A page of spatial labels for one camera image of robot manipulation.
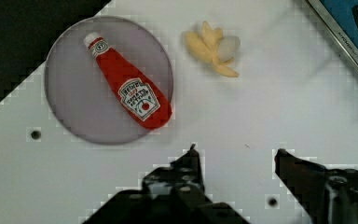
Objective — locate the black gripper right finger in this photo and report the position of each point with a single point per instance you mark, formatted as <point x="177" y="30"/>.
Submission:
<point x="329" y="196"/>

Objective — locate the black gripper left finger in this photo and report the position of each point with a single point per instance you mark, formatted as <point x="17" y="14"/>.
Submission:
<point x="169" y="195"/>

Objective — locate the red plush ketchup bottle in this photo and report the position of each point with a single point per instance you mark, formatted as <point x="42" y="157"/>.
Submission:
<point x="137" y="94"/>

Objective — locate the grey round plate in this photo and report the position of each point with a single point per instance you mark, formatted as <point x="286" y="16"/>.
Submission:
<point x="79" y="95"/>

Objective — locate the yellow peeled banana toy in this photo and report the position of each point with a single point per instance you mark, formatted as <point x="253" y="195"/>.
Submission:
<point x="212" y="47"/>

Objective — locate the silver toaster oven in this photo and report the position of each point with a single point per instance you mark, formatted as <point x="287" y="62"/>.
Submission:
<point x="340" y="18"/>

